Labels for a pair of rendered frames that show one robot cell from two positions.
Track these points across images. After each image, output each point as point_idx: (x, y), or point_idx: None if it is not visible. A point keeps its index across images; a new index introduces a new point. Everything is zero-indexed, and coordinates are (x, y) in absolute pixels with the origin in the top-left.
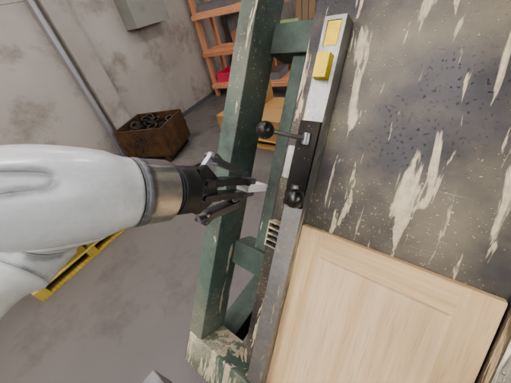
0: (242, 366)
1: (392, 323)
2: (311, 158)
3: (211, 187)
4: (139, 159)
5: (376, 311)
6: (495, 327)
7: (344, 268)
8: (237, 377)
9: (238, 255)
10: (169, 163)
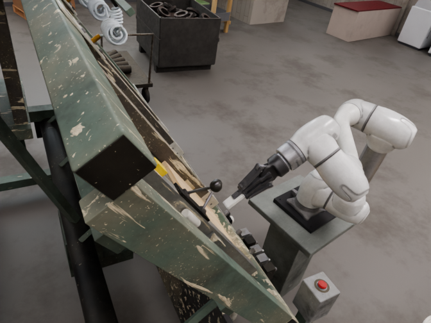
0: (258, 279)
1: (190, 195)
2: None
3: None
4: (290, 143)
5: (193, 199)
6: (170, 166)
7: None
8: (262, 273)
9: None
10: (279, 149)
